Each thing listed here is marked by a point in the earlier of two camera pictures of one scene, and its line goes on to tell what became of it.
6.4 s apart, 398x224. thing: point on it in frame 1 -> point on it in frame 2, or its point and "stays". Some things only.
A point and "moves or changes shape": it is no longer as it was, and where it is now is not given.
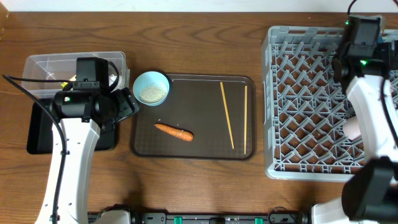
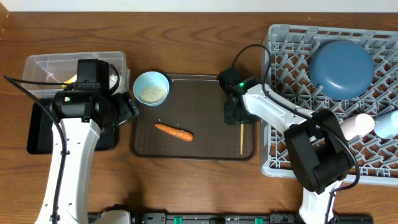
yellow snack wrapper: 64,84 stays
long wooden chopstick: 245,121 moves or changes shape
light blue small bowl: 151,88 stays
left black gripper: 128,103 stays
